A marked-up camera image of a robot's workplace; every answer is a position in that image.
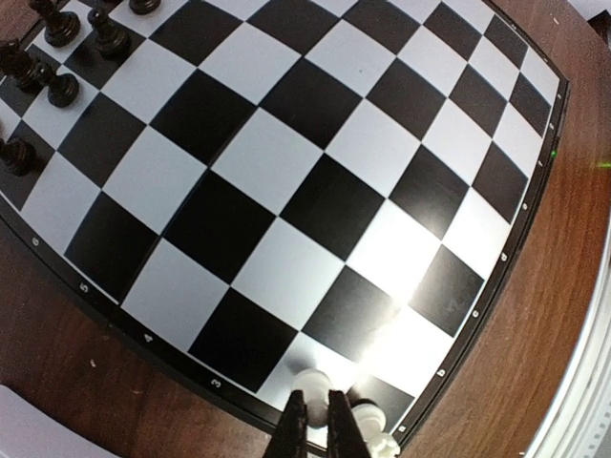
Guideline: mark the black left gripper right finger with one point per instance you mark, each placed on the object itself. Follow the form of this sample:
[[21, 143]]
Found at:
[[344, 439]]

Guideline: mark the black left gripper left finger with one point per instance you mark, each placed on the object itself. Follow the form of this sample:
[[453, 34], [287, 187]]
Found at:
[[290, 435]]

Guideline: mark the front aluminium rail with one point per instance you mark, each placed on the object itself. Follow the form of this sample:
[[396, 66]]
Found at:
[[577, 423]]

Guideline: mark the white plastic compartment tray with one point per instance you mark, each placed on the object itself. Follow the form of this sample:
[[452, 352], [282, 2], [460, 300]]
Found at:
[[28, 432]]

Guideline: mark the row of black chess pieces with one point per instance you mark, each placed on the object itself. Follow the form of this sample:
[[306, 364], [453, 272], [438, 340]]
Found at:
[[110, 116]]

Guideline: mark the black white chess board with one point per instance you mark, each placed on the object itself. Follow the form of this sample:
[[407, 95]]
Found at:
[[338, 185]]

